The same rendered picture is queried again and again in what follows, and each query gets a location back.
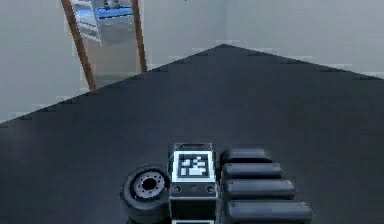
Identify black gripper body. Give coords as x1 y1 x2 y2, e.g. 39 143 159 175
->
119 164 172 224

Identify brown wooden door frame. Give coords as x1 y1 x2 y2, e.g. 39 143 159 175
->
60 0 149 94

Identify blue and white bed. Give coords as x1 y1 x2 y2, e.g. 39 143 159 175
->
71 0 134 44

